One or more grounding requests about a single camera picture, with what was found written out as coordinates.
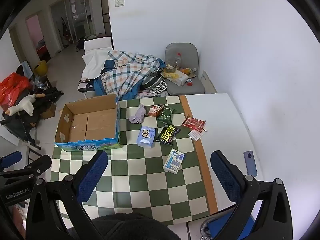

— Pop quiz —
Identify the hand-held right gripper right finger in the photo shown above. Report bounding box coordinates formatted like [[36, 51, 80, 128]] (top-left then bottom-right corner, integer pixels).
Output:
[[210, 150, 293, 240]]

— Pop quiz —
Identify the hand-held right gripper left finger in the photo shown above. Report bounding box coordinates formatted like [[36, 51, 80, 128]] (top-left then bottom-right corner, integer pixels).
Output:
[[26, 150, 109, 240]]

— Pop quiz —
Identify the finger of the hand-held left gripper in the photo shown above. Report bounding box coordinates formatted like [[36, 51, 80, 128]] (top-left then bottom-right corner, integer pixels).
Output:
[[0, 154, 52, 180], [0, 151, 22, 172]]

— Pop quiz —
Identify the white city print tissue pack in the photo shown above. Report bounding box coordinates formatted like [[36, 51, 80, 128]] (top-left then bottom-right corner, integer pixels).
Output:
[[162, 149, 185, 174]]

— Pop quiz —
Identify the light blue tissue pack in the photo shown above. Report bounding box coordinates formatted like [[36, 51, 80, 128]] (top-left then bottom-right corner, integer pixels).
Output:
[[137, 126, 157, 149]]

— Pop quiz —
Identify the black wipes packet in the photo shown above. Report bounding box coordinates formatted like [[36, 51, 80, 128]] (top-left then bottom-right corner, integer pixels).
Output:
[[154, 124, 181, 146]]

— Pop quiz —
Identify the purple snack packet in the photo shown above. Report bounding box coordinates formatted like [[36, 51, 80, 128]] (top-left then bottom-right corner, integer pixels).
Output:
[[129, 103, 147, 124]]

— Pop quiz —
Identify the green snack packet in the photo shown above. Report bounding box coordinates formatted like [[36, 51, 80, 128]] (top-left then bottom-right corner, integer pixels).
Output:
[[156, 105, 177, 125]]

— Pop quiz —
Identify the orange snack packet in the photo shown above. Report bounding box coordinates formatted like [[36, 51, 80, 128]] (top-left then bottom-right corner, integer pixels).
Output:
[[147, 104, 164, 117]]

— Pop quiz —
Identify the grey-blue smartphone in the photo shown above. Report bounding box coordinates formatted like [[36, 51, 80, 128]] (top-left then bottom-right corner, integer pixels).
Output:
[[244, 151, 258, 177]]

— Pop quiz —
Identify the pile of black bags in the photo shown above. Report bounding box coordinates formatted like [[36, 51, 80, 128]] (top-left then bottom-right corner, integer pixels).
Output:
[[0, 80, 64, 150]]

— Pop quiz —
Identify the white card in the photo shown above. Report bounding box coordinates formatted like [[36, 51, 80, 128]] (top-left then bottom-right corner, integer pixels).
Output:
[[188, 129, 208, 142]]

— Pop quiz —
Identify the small brown cardboard box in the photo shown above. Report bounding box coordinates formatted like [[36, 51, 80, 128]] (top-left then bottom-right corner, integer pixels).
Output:
[[40, 102, 57, 119]]

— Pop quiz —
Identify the white goose plush toy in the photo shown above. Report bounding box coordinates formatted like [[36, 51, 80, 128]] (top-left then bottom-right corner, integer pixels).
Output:
[[6, 94, 45, 117]]

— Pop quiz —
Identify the green checkered tablecloth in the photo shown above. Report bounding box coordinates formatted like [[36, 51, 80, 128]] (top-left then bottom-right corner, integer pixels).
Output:
[[50, 95, 218, 227]]

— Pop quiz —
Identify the red snack packet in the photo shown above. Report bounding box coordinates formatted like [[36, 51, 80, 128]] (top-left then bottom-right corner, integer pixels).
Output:
[[182, 115, 207, 132]]

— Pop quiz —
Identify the dark fleece clothing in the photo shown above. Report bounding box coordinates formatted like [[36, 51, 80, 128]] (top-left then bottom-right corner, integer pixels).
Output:
[[67, 212, 180, 240]]

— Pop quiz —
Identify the red plastic bag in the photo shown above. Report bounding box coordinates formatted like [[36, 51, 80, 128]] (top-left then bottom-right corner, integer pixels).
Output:
[[0, 72, 32, 105]]

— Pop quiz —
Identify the light blue cloth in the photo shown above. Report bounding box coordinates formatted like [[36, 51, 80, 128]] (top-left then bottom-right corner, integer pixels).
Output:
[[21, 61, 34, 78]]

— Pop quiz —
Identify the yellow bucket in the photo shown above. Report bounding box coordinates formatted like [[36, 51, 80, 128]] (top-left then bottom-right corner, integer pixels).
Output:
[[34, 60, 48, 77]]

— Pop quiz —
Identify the pink cloth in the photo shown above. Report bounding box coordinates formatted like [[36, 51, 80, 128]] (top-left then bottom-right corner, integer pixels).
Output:
[[136, 92, 160, 99]]

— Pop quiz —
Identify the grey cushioned chair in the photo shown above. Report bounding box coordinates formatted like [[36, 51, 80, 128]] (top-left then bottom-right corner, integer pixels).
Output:
[[164, 42, 206, 96]]

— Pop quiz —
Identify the plaid blanket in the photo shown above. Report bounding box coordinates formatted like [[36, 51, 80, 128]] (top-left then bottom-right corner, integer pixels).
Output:
[[100, 51, 167, 100]]

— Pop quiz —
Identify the black white patterned cloth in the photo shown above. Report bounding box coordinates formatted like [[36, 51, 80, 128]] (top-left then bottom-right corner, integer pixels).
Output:
[[147, 80, 168, 95]]

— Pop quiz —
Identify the yellow plastic bag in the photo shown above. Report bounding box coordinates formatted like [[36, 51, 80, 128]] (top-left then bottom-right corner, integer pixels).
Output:
[[161, 69, 189, 86]]

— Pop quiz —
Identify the grey striped cloth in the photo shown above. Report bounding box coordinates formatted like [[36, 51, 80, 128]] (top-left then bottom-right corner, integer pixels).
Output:
[[142, 74, 163, 89]]

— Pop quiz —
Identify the white chair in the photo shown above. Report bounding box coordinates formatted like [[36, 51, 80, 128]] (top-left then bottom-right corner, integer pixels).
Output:
[[84, 37, 113, 53]]

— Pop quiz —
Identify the glass sliding door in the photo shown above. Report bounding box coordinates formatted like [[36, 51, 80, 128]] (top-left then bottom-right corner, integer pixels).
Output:
[[50, 0, 92, 53]]

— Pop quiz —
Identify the black folding bed frame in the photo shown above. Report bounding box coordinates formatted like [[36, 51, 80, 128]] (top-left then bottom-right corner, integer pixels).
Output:
[[77, 80, 95, 98]]

